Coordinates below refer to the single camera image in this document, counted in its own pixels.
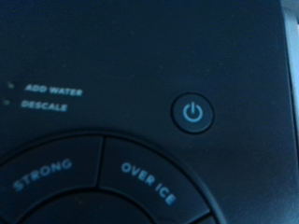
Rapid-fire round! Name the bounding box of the black Keurig coffee machine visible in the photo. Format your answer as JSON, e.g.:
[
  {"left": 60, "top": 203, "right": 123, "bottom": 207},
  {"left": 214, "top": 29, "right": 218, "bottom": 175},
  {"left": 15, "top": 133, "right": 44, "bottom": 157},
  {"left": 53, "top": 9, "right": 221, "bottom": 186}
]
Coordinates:
[{"left": 0, "top": 0, "right": 299, "bottom": 224}]

